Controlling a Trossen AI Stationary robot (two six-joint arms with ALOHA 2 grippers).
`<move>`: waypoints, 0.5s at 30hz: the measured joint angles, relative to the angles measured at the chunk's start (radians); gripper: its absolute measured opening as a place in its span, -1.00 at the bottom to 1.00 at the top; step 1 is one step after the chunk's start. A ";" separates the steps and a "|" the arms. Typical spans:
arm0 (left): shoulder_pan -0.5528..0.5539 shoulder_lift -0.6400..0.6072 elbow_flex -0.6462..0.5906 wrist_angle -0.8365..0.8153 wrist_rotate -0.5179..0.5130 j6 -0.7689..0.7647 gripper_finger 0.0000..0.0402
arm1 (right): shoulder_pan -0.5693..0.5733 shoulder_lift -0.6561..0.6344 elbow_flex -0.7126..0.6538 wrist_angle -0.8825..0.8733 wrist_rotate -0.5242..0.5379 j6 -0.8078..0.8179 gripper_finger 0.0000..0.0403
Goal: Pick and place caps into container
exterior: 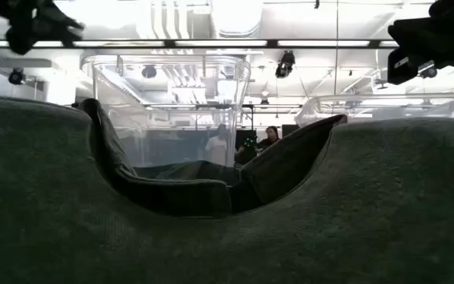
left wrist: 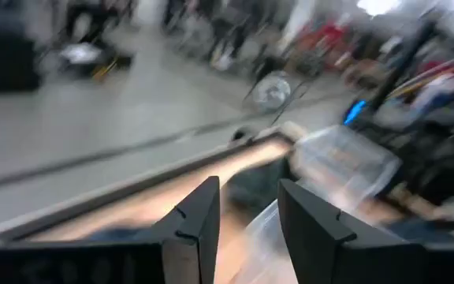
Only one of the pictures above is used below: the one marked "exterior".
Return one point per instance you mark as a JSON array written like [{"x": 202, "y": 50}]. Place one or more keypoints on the person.
[
  {"x": 216, "y": 150},
  {"x": 271, "y": 136}
]

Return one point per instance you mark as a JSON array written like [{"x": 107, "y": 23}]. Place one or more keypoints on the tall clear plastic container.
[{"x": 164, "y": 118}]

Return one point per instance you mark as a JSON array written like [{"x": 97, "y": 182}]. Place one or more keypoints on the dark green cap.
[{"x": 227, "y": 244}]

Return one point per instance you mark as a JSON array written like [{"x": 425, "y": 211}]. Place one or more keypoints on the low clear plastic container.
[{"x": 369, "y": 106}]

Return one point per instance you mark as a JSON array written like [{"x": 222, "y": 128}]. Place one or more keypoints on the white ceiling air duct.
[{"x": 237, "y": 19}]

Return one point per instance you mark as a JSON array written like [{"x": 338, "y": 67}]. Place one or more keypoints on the thin hanging pole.
[{"x": 336, "y": 23}]

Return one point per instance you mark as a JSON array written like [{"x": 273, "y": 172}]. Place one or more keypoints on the black monitor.
[{"x": 290, "y": 130}]

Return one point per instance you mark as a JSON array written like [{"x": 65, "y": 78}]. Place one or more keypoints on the black machine with green lights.
[{"x": 246, "y": 152}]

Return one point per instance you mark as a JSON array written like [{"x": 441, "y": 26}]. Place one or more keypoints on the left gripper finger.
[
  {"x": 69, "y": 23},
  {"x": 67, "y": 38}
]

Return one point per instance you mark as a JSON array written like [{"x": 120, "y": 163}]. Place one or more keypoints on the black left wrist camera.
[{"x": 19, "y": 41}]

